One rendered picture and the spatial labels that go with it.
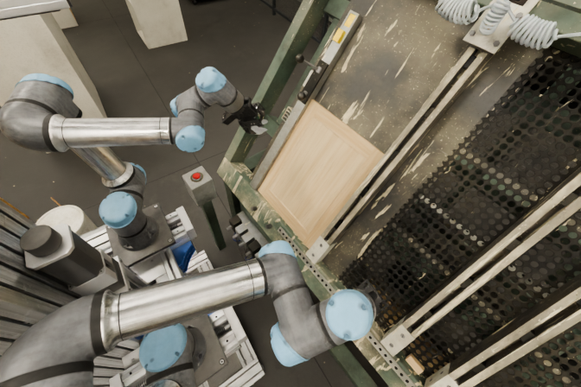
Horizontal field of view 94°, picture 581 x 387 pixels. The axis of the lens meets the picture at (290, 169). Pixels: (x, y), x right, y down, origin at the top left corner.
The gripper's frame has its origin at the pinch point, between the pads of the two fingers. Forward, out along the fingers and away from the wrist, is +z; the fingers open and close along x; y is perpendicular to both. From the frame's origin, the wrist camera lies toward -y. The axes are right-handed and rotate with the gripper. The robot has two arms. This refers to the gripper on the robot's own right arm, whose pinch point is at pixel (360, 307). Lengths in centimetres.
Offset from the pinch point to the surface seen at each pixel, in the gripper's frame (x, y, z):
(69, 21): 540, -110, 82
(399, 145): 32, 45, 10
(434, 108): 32, 60, 3
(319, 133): 64, 29, 21
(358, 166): 40, 31, 22
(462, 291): -14.9, 26.6, 23.0
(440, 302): -14.4, 19.3, 30.7
